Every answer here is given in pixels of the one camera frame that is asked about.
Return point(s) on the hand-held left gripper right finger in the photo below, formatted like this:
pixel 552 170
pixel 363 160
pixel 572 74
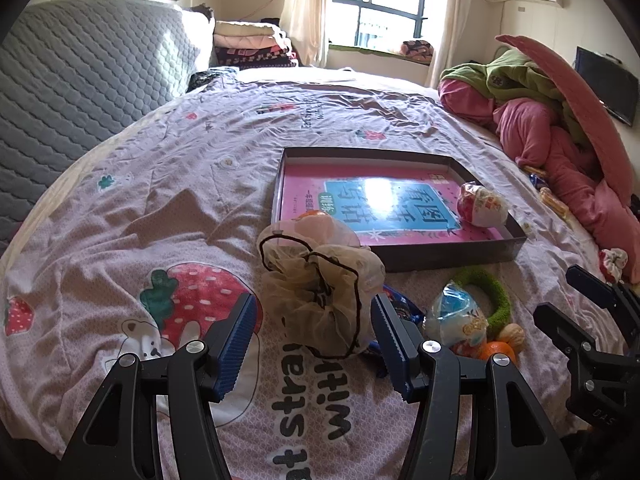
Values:
pixel 392 345

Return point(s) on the white pillow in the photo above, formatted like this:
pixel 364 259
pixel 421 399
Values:
pixel 197 35

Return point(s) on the pink folded blanket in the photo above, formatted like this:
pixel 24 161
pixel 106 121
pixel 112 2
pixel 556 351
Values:
pixel 250 41

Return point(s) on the black television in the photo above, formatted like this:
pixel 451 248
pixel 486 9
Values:
pixel 602 80

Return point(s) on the long biscuit packet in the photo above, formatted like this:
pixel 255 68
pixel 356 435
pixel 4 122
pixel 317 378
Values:
pixel 555 205

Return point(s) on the dark patterned folded blanket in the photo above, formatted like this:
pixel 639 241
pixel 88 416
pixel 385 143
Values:
pixel 255 57

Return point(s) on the shallow cardboard box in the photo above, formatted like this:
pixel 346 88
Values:
pixel 450 260

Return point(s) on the dark patterned cloth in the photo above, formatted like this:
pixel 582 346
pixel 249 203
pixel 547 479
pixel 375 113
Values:
pixel 207 79

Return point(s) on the small orange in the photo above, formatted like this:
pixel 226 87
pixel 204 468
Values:
pixel 492 350
pixel 315 215

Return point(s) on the black framed window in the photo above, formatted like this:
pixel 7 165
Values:
pixel 385 10

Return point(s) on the grey quilted headboard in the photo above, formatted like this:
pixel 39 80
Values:
pixel 75 85

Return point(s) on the red and white egg toy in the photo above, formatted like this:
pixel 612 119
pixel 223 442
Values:
pixel 480 205

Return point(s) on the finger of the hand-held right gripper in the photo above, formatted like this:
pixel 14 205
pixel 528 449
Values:
pixel 555 322
pixel 590 285

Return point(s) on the blue candy wrapper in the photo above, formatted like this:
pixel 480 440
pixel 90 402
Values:
pixel 537 179

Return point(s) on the pink cushion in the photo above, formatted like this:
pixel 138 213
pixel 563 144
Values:
pixel 580 95

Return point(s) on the cream curtain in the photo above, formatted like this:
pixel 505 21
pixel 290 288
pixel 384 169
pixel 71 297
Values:
pixel 305 10
pixel 447 20

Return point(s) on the small biscuit packet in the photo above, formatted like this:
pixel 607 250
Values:
pixel 528 167

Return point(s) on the strawberry printed bed sheet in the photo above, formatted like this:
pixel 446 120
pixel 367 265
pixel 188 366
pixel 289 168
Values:
pixel 150 185

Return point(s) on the walnut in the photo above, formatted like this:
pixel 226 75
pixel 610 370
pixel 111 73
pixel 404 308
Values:
pixel 512 337

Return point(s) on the small red white packet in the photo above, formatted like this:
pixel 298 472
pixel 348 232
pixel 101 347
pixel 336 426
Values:
pixel 614 262

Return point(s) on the beige mesh scrunchie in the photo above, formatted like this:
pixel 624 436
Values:
pixel 310 280

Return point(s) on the pink quilt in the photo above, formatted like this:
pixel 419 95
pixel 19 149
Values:
pixel 530 130

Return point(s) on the blue egg toy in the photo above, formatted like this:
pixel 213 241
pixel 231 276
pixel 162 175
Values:
pixel 452 312

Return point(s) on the cream folded quilt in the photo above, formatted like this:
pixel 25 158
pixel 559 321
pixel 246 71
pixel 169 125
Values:
pixel 245 29

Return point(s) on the pink and blue book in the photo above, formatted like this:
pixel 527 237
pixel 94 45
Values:
pixel 390 200

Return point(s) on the green blanket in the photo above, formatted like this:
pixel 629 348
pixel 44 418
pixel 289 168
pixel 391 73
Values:
pixel 515 77

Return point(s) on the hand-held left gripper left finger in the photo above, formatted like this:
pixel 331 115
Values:
pixel 240 345

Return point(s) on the patterned blanket on sill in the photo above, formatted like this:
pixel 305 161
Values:
pixel 416 51

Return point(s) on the blue snack wrapper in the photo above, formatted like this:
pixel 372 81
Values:
pixel 405 310

